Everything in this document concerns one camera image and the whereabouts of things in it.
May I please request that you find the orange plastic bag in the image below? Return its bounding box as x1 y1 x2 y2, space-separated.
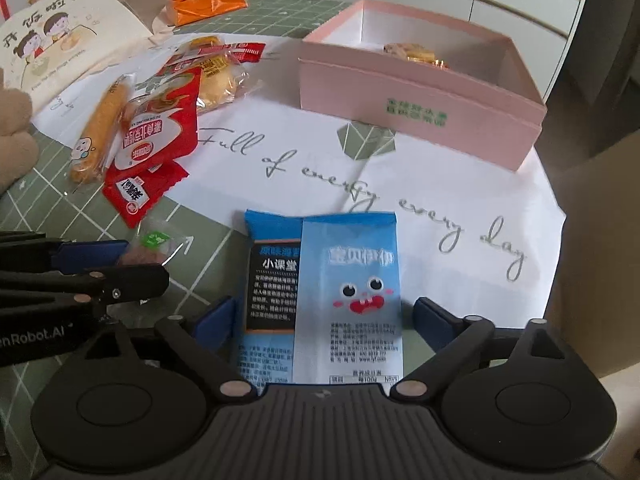
167 0 250 27

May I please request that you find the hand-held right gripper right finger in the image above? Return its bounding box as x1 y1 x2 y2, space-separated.
392 296 572 401

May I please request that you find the rice cracker clear packet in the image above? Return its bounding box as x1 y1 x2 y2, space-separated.
382 41 454 72

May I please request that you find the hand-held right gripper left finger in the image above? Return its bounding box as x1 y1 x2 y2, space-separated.
87 295 252 402

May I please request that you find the small clear packet green label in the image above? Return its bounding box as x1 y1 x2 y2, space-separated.
119 227 195 306

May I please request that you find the light blue cartoon face packet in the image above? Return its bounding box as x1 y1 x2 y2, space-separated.
292 211 404 387

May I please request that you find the long bread clear packet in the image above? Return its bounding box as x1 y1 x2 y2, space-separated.
66 74 132 192

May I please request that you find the small red packet black text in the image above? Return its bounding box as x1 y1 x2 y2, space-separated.
102 160 191 229

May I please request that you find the white printed table mat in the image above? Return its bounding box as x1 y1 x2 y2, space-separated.
32 27 569 357

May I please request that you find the large red white snack packet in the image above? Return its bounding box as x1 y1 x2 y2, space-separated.
114 67 203 177

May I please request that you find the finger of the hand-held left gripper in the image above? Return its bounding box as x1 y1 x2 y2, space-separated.
0 263 171 312
0 231 132 276

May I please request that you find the blue packet with black panel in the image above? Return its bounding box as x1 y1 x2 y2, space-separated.
234 209 307 397

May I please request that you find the illustrated cream paper bag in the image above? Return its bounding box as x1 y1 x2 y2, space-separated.
0 0 171 109

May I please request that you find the red packet with barcode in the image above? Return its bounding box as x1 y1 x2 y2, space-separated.
165 41 267 78

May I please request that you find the beige plush toy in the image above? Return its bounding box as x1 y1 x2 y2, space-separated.
0 84 39 192

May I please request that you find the mini bread clear packet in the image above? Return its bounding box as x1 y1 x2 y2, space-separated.
192 46 251 114

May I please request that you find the pink cardboard box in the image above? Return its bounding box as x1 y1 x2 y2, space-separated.
298 0 547 174

